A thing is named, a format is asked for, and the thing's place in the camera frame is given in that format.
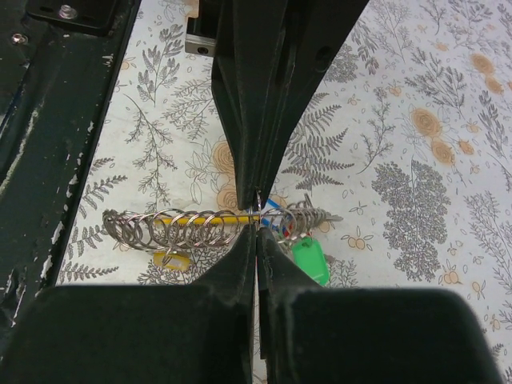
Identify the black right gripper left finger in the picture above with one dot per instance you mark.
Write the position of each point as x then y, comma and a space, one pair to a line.
200, 332

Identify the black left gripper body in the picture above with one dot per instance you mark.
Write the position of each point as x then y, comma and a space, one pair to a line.
201, 26

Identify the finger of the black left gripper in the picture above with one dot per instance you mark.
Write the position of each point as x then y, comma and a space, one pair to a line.
300, 42
248, 48

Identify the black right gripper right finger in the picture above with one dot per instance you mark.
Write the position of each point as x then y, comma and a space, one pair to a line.
313, 334

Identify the yellow tag key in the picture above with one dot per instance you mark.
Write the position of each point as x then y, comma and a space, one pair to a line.
172, 260

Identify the numbered keyring organizer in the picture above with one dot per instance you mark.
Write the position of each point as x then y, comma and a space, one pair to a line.
187, 230

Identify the blue tag ring key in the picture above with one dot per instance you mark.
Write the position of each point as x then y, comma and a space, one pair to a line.
276, 218

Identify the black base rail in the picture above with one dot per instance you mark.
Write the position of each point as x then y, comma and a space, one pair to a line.
60, 61

